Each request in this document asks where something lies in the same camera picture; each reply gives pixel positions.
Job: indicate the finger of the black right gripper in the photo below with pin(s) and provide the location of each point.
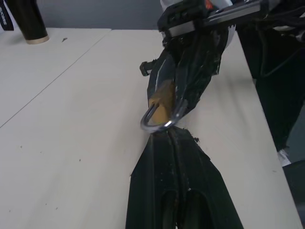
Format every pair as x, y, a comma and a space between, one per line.
200, 66
162, 69

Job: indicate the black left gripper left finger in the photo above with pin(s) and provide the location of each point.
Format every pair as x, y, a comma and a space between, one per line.
152, 190

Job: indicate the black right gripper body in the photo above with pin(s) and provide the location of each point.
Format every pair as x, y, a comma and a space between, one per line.
183, 16

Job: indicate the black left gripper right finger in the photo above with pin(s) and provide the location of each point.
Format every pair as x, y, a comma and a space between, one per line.
202, 190

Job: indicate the brass padlock with steel shackle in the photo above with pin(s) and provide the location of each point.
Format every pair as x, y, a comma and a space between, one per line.
163, 105

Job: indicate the black tumbler with beige base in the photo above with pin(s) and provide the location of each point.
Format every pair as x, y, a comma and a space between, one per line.
32, 21

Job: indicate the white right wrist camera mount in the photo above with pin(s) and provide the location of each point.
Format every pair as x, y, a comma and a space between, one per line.
230, 35

